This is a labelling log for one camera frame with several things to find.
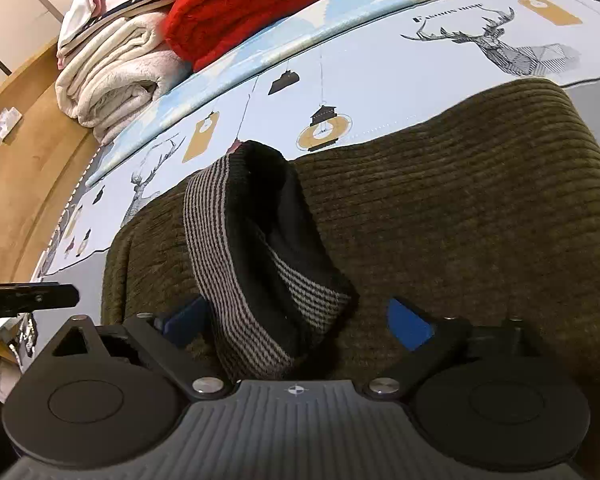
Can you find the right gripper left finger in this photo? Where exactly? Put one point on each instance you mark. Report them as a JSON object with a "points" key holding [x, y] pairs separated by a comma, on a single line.
{"points": [[99, 395]]}

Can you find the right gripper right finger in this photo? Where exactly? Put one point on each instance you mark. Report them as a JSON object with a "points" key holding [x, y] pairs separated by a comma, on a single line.
{"points": [[494, 397]]}

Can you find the brown corduroy pants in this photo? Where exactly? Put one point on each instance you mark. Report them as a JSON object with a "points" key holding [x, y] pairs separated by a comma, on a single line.
{"points": [[489, 210]]}

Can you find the tissue pack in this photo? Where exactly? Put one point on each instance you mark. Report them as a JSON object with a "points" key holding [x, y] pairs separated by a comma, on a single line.
{"points": [[9, 118]]}

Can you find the cream folded quilt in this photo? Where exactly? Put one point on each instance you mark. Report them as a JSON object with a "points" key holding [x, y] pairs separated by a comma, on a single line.
{"points": [[118, 74]]}

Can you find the printed fashion home bedsheet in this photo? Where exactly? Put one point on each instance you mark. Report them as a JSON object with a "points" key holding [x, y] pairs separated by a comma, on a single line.
{"points": [[377, 78]]}

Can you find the blue white patterned sheet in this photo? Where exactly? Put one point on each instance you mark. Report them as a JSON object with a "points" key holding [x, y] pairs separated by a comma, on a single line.
{"points": [[316, 23]]}

